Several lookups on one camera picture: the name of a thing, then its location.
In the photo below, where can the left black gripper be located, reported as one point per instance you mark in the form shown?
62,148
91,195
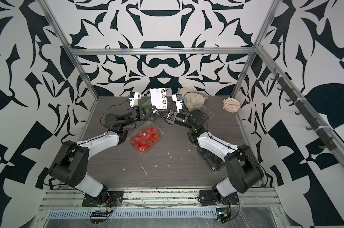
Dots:
142,113

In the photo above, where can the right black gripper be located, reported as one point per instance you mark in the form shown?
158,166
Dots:
173,118

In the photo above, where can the white sticker sheet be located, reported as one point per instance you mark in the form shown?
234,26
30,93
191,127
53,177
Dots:
159,98

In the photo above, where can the strawberry clamshell box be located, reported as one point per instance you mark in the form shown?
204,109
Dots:
145,137

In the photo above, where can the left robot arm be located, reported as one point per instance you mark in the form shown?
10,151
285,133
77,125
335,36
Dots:
71,162

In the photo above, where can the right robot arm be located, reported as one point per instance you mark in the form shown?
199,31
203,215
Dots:
243,170

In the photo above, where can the green and red grape box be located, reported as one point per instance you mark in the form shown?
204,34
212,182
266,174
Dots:
148,103

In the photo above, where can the cream plush toy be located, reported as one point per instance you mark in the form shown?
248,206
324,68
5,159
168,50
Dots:
194,99

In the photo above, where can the purple grape clamshell box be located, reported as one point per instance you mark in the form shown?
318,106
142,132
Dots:
207,113

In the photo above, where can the avocado clamshell box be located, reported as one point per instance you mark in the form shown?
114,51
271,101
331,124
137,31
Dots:
214,162

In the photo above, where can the right circuit board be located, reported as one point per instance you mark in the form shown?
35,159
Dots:
223,215

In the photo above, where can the circuit board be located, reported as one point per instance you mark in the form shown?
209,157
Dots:
99,216
223,215

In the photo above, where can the left circuit board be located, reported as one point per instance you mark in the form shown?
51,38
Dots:
99,216

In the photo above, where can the aluminium frame rail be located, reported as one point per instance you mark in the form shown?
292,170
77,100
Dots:
159,198

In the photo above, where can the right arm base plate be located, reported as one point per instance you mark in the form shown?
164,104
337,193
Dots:
212,197

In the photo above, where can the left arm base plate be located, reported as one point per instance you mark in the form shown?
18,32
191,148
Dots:
109,198

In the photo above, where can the black wall hook rail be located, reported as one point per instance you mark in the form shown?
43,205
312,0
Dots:
306,110

